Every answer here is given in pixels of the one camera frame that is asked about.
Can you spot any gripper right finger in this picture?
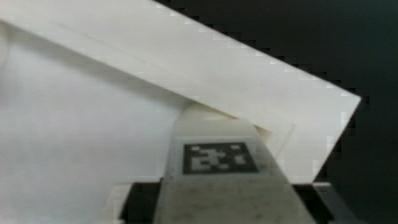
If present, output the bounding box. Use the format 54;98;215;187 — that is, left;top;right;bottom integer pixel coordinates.
293;182;359;224

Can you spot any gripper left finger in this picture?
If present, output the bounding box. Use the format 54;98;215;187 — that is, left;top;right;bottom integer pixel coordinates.
96;182;160;224

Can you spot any white table leg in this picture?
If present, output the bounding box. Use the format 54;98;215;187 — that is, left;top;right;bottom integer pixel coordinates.
155;104;316;224

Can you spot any white square table top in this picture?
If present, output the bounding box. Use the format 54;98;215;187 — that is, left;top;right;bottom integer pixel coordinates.
0;0;361;224

